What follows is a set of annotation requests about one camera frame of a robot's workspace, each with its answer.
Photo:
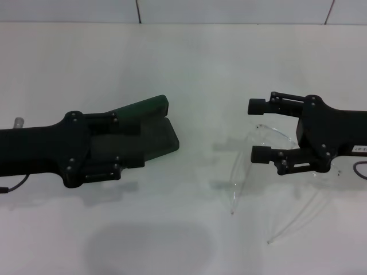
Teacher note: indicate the green glasses case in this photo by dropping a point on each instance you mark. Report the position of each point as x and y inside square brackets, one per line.
[160, 137]

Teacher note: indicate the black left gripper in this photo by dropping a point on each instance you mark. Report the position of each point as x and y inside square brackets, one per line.
[43, 151]

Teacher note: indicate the clear plastic glasses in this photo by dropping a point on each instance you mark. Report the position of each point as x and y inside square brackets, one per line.
[271, 136]

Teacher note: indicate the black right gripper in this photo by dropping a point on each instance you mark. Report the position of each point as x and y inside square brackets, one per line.
[329, 131]

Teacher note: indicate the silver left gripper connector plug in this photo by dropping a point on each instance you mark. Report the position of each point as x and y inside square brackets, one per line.
[18, 122]

